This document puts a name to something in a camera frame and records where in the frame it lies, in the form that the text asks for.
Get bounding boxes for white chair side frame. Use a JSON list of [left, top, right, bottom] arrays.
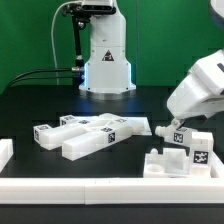
[[33, 113, 134, 161]]

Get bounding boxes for white flat chair panel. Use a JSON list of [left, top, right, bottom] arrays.
[[128, 117, 152, 136]]

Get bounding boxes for white chair seat block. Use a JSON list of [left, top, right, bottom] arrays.
[[143, 148, 224, 179]]

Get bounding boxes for white border fence frame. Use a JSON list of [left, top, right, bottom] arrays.
[[0, 138, 224, 205]]

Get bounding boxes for black cables at base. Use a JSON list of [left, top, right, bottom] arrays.
[[3, 66, 86, 94]]

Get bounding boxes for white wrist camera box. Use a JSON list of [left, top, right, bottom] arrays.
[[188, 50, 224, 98]]

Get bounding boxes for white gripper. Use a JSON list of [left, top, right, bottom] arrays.
[[166, 68, 224, 130]]

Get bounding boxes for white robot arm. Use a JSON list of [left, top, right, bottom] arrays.
[[80, 0, 224, 123]]

